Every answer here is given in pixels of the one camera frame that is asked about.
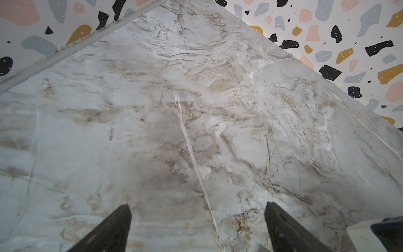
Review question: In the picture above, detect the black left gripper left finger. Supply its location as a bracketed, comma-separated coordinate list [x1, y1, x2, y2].
[68, 204, 132, 252]

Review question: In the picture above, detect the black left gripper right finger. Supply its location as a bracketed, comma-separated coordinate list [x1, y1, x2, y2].
[264, 202, 330, 252]

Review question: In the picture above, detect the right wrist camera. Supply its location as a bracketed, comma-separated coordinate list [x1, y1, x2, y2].
[346, 216, 403, 252]

